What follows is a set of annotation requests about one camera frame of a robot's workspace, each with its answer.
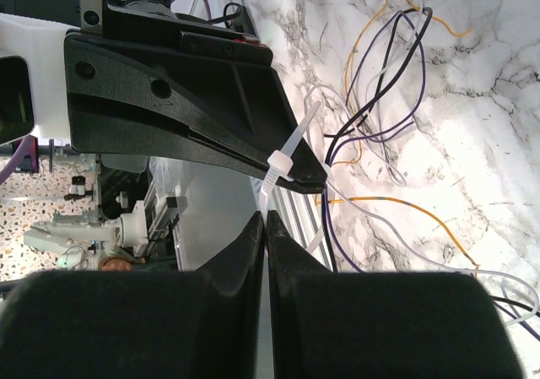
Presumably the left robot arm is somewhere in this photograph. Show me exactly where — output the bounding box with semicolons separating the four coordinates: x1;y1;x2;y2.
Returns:
1;0;327;194

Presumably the white zip tie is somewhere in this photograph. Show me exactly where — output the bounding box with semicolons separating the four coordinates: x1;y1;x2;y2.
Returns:
257;100;334;253

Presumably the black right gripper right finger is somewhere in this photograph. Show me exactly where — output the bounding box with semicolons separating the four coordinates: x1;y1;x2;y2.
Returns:
267;211;522;378

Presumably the operator hand in background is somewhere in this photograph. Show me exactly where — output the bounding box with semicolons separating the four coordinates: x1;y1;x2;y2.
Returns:
99;257;132;272

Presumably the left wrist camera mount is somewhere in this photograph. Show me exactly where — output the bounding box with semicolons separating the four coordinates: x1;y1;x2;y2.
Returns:
1;14;77;143

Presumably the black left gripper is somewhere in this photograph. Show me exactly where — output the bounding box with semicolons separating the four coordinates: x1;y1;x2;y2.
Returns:
62;0;328;194

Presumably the white wire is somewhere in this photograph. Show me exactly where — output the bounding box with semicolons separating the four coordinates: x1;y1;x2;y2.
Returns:
303;0;540;328

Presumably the purple wire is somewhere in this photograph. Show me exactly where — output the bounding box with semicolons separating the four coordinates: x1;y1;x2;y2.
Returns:
324;9;540;340

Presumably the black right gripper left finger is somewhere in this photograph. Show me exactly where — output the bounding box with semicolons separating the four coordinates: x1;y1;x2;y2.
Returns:
1;214;263;378

